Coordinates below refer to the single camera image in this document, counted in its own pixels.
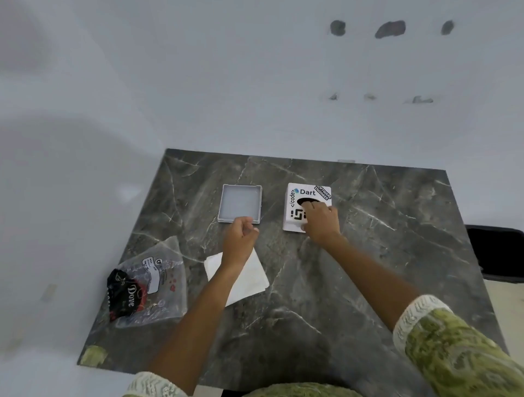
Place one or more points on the person's right forearm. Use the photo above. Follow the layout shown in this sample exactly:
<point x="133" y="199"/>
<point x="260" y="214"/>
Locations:
<point x="373" y="278"/>

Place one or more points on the green patterned lace-trimmed garment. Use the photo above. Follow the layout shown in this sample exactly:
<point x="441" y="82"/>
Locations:
<point x="454" y="351"/>

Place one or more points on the person's right thumb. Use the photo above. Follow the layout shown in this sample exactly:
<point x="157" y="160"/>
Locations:
<point x="306" y="226"/>

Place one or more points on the white paper sheet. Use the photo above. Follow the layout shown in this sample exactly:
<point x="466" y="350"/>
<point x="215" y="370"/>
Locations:
<point x="251" y="282"/>

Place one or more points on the person's left hand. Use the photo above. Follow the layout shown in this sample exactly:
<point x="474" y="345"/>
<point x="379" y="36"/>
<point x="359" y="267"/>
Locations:
<point x="238" y="244"/>

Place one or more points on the yellow-green tape piece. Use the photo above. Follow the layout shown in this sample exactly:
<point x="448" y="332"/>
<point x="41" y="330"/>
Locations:
<point x="93" y="355"/>

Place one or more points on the person's right hand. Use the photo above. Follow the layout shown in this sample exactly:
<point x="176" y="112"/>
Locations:
<point x="324" y="225"/>

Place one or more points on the person's left thumb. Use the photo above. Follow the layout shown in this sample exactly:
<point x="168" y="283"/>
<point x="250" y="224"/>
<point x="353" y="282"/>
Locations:
<point x="252" y="231"/>

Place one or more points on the black and red wrapper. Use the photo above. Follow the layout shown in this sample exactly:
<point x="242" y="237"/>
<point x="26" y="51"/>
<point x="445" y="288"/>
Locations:
<point x="125" y="296"/>

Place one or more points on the clear plastic bag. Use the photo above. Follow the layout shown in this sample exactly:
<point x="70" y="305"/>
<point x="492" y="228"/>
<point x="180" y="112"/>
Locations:
<point x="168" y="282"/>

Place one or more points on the white square box lid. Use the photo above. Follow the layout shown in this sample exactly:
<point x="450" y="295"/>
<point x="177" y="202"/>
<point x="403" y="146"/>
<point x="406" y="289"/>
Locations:
<point x="239" y="202"/>

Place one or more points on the black chair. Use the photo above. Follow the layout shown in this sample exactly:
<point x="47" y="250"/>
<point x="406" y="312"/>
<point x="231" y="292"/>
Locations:
<point x="497" y="253"/>

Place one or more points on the white box with stickers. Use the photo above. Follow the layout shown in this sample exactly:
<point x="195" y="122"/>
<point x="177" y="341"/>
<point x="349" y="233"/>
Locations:
<point x="295" y="197"/>

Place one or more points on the person's left forearm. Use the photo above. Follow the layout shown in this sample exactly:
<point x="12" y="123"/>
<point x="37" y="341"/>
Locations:
<point x="195" y="319"/>

